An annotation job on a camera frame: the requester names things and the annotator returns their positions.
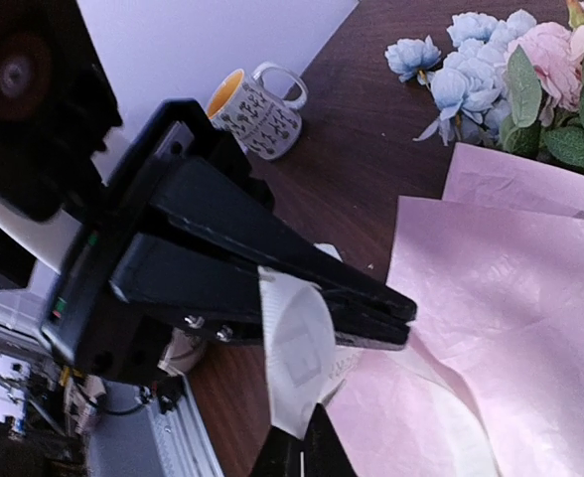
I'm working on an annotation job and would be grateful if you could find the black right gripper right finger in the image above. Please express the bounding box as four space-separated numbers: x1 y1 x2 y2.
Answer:
303 403 352 477

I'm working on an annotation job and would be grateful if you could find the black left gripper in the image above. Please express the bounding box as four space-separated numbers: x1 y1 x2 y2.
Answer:
42 100 417 384

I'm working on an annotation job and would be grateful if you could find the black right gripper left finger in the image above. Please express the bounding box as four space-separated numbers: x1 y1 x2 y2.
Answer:
257 426 302 477

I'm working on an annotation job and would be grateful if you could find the cream ribbon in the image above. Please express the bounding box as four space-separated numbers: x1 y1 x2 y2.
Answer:
258 266 501 476

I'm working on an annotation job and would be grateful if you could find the purple tissue paper sheet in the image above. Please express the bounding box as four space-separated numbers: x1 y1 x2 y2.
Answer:
329 144 584 476

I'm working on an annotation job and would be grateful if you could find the blue flower bunch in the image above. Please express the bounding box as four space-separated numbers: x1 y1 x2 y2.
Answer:
384 9 537 145

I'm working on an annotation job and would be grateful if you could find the pink flower bunch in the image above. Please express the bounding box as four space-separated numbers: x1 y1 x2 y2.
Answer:
500 1 584 173

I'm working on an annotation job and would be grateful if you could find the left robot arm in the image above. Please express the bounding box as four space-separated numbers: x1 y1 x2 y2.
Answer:
0 1 416 386

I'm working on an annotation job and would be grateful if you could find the plain white round bowl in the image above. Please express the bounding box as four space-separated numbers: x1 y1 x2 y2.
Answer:
158 328 208 376

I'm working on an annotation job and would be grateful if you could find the patterned mug yellow inside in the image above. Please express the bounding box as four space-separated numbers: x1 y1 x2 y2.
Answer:
206 62 309 161

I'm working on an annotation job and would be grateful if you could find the aluminium front rail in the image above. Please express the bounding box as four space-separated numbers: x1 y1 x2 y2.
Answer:
88 385 223 477

